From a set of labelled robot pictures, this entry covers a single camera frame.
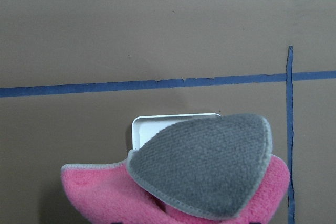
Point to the pink and grey cloth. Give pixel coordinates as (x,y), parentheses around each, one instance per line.
(210,170)

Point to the white rack base tray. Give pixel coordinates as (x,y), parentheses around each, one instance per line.
(145,127)

